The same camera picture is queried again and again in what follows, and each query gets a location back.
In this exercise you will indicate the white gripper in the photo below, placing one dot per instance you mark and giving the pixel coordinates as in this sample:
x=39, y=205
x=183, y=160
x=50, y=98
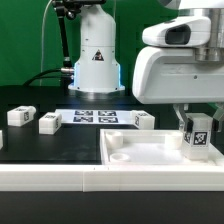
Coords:
x=173, y=76

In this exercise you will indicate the white square tabletop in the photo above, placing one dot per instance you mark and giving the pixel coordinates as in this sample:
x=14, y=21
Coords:
x=149, y=147

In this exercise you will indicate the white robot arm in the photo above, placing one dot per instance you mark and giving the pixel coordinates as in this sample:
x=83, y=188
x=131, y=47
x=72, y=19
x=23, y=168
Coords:
x=199, y=26

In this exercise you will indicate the white marker sheet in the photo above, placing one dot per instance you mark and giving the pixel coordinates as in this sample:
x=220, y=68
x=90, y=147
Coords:
x=78, y=116

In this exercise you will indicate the white U-shaped fence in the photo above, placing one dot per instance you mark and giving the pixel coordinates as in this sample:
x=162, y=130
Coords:
x=90, y=178

